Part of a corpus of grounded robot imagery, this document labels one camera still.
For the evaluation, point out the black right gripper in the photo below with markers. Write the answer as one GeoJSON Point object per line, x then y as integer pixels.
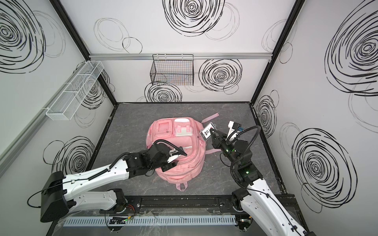
{"type": "Point", "coordinates": [218, 140]}

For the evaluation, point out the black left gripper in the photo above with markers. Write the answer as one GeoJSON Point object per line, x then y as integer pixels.
{"type": "Point", "coordinates": [170, 164]}

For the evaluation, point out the small white card packet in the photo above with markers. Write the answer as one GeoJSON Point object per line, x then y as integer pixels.
{"type": "Point", "coordinates": [205, 132]}

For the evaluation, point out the pink student backpack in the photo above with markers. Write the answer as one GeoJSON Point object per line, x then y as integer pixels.
{"type": "Point", "coordinates": [182, 134]}

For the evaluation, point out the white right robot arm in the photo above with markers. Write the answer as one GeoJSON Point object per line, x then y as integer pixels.
{"type": "Point", "coordinates": [254, 196]}

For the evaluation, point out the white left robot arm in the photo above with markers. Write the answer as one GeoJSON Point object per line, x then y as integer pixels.
{"type": "Point", "coordinates": [64, 194]}

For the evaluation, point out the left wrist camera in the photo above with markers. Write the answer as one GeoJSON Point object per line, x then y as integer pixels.
{"type": "Point", "coordinates": [173, 154]}

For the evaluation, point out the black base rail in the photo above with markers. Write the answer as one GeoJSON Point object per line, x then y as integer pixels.
{"type": "Point", "coordinates": [177, 203]}

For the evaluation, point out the white slotted cable duct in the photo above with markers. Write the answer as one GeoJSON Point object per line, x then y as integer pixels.
{"type": "Point", "coordinates": [191, 220]}

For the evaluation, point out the black wire wall basket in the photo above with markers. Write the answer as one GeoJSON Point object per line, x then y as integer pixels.
{"type": "Point", "coordinates": [174, 69]}

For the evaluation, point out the white mesh wall shelf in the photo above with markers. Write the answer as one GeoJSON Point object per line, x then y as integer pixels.
{"type": "Point", "coordinates": [82, 90]}

